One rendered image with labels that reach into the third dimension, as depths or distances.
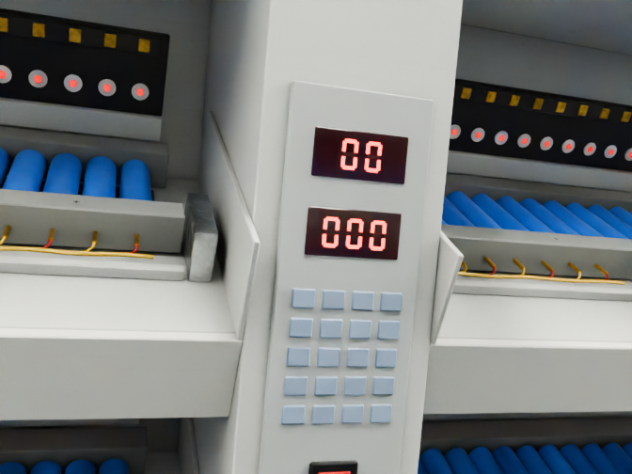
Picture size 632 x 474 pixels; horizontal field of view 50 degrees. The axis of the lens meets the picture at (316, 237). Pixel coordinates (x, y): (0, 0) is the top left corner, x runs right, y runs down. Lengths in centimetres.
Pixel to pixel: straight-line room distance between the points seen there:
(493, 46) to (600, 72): 11
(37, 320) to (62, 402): 4
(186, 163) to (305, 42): 21
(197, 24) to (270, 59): 21
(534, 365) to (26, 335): 25
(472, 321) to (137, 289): 18
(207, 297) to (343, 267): 7
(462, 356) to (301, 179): 12
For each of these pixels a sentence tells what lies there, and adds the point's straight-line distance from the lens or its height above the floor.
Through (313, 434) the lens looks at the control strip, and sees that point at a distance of 33.
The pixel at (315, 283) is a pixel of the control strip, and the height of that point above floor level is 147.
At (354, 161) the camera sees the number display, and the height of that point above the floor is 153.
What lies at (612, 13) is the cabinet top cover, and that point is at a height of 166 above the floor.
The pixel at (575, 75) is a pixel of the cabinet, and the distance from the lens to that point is 64.
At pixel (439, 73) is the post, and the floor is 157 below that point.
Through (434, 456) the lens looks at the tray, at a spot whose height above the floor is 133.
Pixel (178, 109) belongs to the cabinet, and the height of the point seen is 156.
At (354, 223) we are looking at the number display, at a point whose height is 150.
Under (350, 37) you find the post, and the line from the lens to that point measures 32.
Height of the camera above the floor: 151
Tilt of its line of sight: 3 degrees down
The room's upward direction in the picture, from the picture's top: 5 degrees clockwise
